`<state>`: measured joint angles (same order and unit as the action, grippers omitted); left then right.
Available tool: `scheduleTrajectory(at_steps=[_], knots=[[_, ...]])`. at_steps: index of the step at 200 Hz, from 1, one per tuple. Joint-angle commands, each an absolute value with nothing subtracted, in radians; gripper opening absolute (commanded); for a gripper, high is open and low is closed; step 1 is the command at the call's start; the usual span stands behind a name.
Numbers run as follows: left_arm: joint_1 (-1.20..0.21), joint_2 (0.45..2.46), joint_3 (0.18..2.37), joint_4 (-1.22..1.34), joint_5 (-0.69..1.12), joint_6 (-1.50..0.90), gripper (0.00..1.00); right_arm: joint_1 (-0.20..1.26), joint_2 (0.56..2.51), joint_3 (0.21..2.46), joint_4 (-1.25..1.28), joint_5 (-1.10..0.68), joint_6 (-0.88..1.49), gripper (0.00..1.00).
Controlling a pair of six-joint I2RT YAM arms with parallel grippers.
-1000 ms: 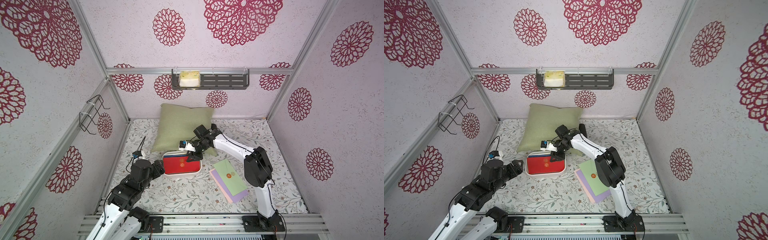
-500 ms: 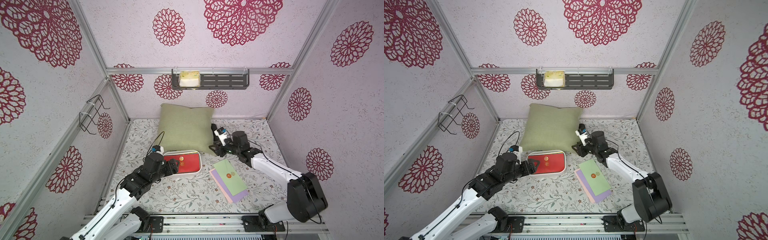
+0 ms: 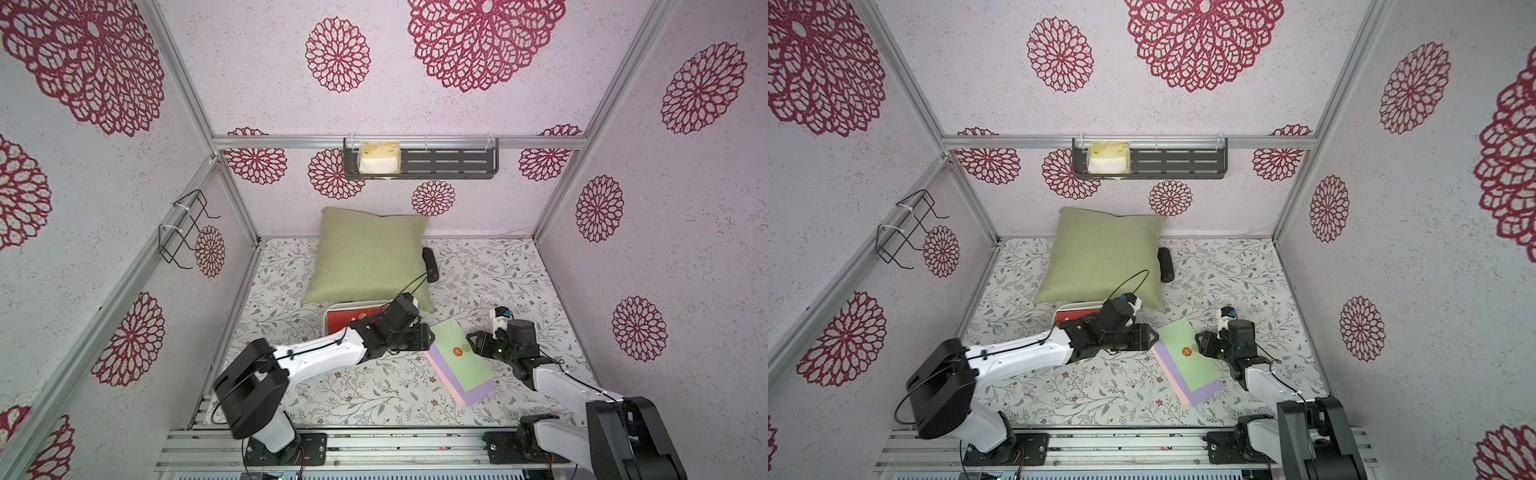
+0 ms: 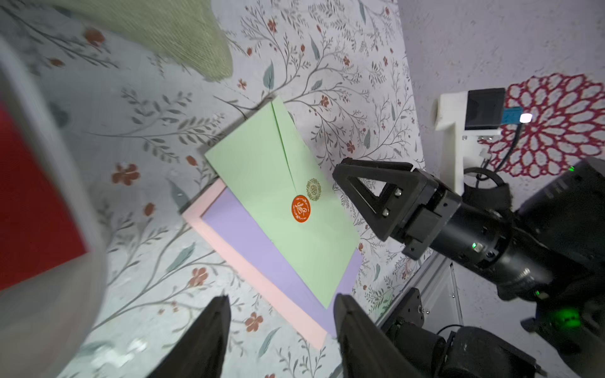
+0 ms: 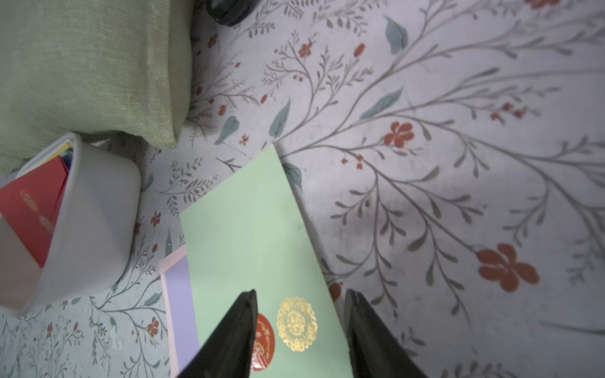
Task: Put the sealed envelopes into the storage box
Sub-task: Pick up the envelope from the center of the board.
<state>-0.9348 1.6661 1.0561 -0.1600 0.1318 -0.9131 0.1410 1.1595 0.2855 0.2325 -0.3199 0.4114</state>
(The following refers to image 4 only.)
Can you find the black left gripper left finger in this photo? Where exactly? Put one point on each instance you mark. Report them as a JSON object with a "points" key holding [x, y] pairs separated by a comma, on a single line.
{"points": [[200, 352]]}

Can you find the pink envelope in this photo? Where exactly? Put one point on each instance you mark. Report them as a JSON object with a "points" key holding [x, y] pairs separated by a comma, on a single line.
{"points": [[308, 328]]}

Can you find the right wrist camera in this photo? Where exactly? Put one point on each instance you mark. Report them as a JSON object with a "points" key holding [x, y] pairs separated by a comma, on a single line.
{"points": [[465, 119]]}

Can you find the green square pillow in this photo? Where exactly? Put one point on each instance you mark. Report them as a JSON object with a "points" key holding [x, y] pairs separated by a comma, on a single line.
{"points": [[185, 30]]}

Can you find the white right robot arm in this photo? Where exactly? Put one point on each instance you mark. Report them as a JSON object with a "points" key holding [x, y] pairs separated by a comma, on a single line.
{"points": [[566, 217]]}

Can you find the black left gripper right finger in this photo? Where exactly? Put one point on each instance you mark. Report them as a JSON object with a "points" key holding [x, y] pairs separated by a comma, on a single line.
{"points": [[365, 349]]}

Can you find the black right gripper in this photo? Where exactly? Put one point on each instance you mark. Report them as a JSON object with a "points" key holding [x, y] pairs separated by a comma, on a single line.
{"points": [[406, 204]]}

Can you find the white plastic storage box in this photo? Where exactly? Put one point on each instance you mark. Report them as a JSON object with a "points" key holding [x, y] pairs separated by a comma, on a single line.
{"points": [[46, 319]]}

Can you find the light green envelope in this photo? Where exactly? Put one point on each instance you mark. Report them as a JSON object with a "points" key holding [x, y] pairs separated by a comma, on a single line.
{"points": [[272, 172]]}

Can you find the lilac envelope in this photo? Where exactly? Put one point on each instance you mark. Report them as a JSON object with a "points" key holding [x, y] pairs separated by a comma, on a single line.
{"points": [[228, 217]]}

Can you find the red envelope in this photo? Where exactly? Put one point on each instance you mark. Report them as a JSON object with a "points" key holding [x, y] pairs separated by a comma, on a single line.
{"points": [[38, 232]]}

